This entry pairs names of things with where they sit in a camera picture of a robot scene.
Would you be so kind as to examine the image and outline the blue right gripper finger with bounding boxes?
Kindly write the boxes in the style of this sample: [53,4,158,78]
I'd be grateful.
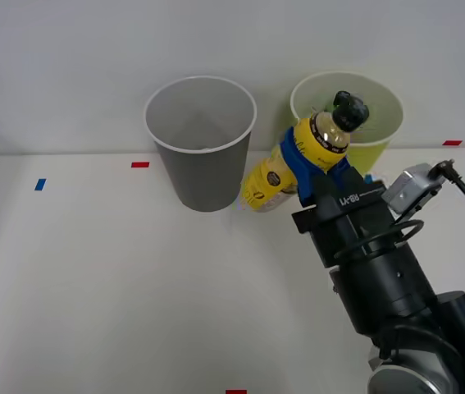
[279,127,340,207]
[329,157,376,195]

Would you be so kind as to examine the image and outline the yellow label bottle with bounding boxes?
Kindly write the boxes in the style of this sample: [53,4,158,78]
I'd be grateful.
[239,90,371,213]

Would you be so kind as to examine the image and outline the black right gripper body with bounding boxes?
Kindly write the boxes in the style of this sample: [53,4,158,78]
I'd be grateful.
[291,180,413,268]

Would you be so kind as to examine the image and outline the yellow-green plastic waste bin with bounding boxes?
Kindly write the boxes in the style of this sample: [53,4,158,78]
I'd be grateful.
[289,71,404,178]

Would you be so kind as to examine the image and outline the grey plastic waste bin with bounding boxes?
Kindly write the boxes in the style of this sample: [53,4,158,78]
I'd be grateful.
[144,75,258,213]

